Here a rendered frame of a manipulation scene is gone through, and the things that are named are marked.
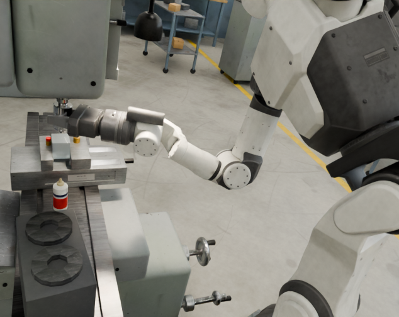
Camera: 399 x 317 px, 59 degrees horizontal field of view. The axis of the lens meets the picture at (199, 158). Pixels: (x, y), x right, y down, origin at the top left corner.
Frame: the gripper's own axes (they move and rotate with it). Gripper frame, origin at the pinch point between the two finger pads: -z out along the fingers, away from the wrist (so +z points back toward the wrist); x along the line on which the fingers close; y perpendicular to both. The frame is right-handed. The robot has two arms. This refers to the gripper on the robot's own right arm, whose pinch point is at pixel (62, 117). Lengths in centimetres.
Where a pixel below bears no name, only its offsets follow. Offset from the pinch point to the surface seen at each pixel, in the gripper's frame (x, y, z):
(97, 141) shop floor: -194, 121, -37
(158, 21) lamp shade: -8.0, -27.1, 20.6
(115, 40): -2.4, -21.8, 11.6
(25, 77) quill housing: 12.1, -14.2, -3.6
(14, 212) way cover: -0.5, 36.6, -15.0
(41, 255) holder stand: 37.9, 9.6, 9.3
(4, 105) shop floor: -228, 120, -135
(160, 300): 3, 64, 36
